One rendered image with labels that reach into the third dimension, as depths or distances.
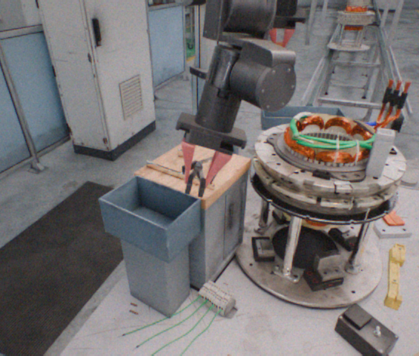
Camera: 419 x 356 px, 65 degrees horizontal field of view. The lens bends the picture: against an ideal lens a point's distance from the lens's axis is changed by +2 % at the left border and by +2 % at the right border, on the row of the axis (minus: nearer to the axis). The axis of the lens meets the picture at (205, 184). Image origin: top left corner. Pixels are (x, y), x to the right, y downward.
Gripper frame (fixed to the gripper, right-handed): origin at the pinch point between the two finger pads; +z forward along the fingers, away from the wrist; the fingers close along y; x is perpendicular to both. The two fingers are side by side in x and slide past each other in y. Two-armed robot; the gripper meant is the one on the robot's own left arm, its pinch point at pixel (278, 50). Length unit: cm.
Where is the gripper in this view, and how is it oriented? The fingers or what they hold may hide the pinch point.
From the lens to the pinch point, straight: 94.5
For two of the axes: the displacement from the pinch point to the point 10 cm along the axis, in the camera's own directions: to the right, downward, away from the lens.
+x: 1.9, -6.9, 7.0
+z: 0.2, 7.1, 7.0
